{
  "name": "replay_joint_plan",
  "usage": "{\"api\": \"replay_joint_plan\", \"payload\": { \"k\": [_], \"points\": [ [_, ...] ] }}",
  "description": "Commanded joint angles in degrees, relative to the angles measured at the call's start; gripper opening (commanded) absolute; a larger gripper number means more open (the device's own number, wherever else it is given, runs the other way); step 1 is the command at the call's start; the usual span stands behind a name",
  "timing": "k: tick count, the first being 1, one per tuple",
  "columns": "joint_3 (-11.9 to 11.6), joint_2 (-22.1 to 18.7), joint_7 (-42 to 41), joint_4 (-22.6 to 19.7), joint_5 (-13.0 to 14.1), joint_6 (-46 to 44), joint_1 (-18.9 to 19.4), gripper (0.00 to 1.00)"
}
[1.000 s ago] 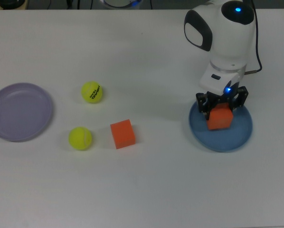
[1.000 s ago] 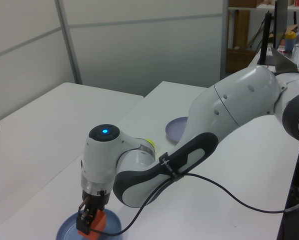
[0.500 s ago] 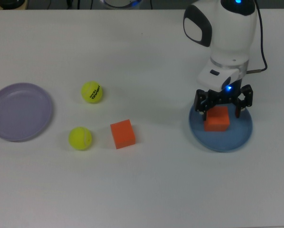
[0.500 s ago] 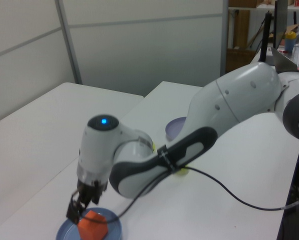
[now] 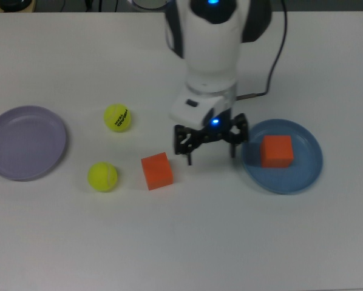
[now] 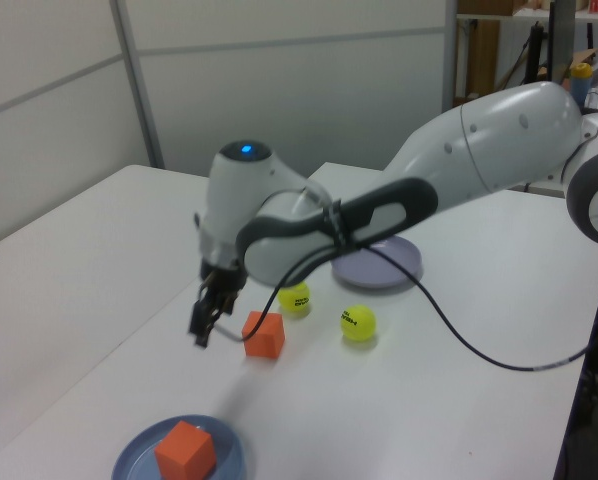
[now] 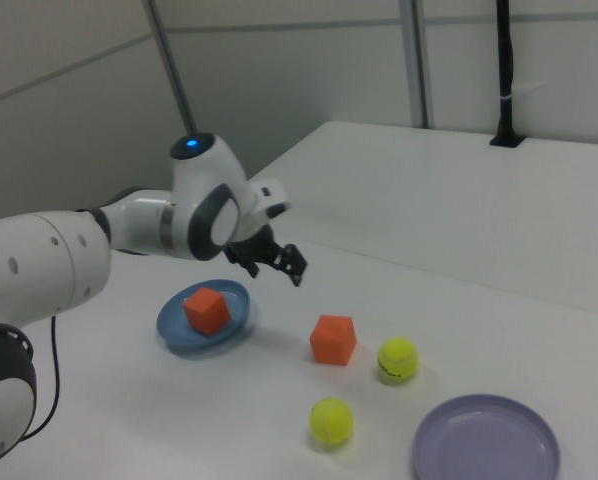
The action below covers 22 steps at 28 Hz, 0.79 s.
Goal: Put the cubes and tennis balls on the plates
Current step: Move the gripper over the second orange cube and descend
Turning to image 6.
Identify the purple plate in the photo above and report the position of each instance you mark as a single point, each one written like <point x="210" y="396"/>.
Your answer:
<point x="379" y="272"/>

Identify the dark grey upright bar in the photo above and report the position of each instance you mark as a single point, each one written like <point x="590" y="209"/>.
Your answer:
<point x="561" y="40"/>

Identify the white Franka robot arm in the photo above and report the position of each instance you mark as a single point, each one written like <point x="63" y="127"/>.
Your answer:
<point x="504" y="140"/>

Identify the grey metal post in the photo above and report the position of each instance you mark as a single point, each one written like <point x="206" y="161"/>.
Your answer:
<point x="451" y="50"/>

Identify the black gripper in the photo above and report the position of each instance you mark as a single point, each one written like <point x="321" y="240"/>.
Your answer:
<point x="224" y="277"/>

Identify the yellow tennis ball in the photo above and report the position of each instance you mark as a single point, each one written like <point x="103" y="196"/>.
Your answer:
<point x="294" y="302"/>
<point x="357" y="323"/>

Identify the blue bottle yellow cap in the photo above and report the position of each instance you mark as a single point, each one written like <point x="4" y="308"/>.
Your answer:
<point x="580" y="85"/>

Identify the black monitor pole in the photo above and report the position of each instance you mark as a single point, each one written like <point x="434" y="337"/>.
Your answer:
<point x="536" y="50"/>

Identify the brown cardboard piece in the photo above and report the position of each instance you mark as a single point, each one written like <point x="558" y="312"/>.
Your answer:
<point x="586" y="55"/>

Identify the brown wooden panel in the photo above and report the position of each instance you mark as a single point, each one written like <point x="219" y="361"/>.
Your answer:
<point x="481" y="55"/>

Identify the orange cube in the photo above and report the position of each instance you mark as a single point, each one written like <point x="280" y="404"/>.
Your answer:
<point x="271" y="345"/>
<point x="184" y="450"/>

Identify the blue plate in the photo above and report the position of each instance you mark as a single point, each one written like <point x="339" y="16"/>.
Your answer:
<point x="229" y="450"/>

